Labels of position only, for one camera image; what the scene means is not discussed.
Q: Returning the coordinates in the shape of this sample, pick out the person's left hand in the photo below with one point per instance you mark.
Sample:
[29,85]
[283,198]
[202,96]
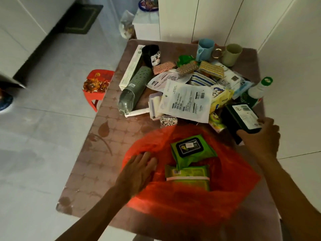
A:
[135,175]

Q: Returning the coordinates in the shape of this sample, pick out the person's right hand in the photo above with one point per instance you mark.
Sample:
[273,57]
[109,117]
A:
[265,141]

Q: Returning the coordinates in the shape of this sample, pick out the black green box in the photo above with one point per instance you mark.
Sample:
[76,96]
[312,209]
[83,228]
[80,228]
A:
[240,120]

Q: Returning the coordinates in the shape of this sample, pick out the white bottle green cap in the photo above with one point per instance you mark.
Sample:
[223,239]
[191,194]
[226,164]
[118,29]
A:
[255,92]

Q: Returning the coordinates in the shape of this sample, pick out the light green wipes pack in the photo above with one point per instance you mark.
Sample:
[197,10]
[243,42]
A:
[188,175]

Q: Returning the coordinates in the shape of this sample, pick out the small yellow cartoon packet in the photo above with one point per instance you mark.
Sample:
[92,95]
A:
[216,122]

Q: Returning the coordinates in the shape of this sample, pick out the green wipes pack black label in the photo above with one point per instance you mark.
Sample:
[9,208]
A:
[191,150]

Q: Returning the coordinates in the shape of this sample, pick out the yellow wet wipes pack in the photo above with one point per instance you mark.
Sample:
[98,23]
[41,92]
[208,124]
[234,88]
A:
[222,96]

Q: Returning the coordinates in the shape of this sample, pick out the small clear jar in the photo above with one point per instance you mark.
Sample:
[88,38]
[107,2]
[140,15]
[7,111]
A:
[168,120]

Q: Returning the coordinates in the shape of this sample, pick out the red plastic bag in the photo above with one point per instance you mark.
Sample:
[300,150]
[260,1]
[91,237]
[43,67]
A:
[225,193]

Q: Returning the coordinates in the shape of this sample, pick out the white blue soft pouch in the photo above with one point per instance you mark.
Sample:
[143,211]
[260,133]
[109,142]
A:
[233,77]

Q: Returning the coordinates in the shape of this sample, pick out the white lint roller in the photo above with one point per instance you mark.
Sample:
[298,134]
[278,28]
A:
[155,105]

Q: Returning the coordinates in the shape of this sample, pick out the grey-green perforated cylinder case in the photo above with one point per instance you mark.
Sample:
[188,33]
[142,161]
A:
[136,89]

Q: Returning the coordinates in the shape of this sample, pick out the blue striped cloth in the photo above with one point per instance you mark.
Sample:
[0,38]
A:
[201,80]

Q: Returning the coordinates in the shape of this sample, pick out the large white labelled pouch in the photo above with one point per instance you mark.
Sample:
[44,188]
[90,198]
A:
[185,101]

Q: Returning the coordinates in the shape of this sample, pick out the yellow striped cloth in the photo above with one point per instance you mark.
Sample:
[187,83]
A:
[212,69]

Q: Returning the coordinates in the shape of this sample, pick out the pale green cup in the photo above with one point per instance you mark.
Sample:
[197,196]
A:
[232,55]

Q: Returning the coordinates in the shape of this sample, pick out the brown checkered pad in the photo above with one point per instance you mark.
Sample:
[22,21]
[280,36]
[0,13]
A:
[186,68]

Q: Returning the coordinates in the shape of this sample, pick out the long white box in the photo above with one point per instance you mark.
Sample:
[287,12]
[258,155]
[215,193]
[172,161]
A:
[131,67]

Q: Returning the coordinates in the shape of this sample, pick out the blue plastic cup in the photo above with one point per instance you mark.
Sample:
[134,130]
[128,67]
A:
[204,50]

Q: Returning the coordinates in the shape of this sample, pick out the pink checkered cloth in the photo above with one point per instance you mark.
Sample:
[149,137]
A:
[164,67]

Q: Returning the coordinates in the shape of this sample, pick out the green white snack packet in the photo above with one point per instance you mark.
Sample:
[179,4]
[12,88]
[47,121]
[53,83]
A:
[184,59]

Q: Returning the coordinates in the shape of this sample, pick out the black cup with label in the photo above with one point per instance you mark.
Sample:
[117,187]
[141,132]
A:
[149,53]

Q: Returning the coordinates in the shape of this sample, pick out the person's right forearm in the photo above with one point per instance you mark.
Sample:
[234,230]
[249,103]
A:
[296,203]

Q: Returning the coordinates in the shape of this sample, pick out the person's left forearm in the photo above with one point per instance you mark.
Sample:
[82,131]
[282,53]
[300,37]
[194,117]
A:
[95,218]

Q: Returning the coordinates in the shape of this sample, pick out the clear plastic bag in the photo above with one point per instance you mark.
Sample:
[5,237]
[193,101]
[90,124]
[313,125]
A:
[126,25]

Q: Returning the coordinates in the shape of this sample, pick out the brown patterned table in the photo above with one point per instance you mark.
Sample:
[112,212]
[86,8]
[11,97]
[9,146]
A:
[100,160]

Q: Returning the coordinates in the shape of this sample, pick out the white counter cabinet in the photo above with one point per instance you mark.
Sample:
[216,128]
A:
[296,72]

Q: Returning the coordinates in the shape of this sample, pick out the red plastic stool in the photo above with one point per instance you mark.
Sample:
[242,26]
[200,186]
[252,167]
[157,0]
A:
[96,85]

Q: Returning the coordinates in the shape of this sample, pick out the tall white cabinet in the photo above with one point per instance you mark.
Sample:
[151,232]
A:
[213,17]

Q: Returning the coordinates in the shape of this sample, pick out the low white cabinet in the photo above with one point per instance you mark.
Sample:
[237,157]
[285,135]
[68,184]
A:
[146,27]

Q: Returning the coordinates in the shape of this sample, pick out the blue round container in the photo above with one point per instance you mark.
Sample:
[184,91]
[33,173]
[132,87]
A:
[5,100]

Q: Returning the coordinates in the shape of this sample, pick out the dark green door mat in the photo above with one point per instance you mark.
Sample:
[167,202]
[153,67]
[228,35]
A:
[82,18]

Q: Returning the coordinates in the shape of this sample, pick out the blue rimmed plate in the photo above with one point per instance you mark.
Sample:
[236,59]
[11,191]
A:
[148,4]

